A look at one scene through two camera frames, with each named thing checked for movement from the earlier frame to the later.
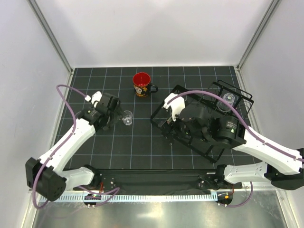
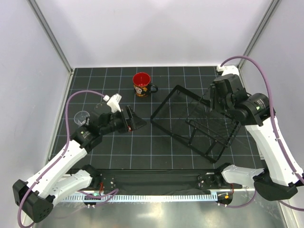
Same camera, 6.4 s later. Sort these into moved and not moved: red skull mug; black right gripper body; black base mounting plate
Moved: black right gripper body
Not moved: black base mounting plate; red skull mug
